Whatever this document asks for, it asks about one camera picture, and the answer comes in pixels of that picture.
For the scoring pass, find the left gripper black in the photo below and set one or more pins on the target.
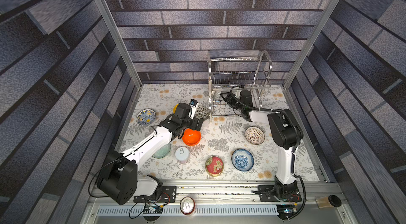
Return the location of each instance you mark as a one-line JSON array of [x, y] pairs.
[[194, 124]]

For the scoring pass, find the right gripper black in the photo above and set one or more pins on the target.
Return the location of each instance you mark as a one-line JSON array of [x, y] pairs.
[[233, 100]]

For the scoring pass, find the white brown dotted bowl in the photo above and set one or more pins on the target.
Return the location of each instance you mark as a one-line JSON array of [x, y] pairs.
[[254, 135]]

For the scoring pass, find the blue white floral bowl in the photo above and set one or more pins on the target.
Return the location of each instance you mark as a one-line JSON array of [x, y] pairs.
[[242, 160]]

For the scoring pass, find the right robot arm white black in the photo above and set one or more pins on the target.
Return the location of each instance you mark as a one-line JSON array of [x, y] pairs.
[[285, 131]]

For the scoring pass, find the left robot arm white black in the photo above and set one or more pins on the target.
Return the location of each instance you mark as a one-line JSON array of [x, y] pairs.
[[118, 177]]

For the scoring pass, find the stainless steel dish rack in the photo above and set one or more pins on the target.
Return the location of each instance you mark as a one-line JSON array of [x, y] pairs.
[[233, 74]]

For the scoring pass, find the yellow plastic bowl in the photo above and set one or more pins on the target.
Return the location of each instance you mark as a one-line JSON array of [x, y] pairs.
[[175, 108]]

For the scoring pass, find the orange plastic bowl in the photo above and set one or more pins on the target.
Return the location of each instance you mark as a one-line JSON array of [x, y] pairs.
[[191, 137]]

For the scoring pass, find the black white leaf bowl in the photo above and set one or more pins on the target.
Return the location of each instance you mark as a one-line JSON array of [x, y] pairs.
[[202, 113]]

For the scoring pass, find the pale green ceramic bowl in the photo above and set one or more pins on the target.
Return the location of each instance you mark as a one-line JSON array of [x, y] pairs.
[[162, 152]]

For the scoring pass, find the blue yellow patterned plate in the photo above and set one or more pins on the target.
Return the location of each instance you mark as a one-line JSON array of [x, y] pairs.
[[145, 116]]

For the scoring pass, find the floral table mat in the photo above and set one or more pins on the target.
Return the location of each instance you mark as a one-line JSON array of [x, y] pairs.
[[221, 136]]

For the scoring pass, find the red floral bowl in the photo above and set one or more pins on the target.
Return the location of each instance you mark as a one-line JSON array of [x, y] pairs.
[[214, 165]]

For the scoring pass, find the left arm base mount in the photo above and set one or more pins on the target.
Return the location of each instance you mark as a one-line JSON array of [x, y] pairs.
[[165, 195]]

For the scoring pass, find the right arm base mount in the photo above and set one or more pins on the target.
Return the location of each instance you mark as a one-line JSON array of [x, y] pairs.
[[269, 194]]

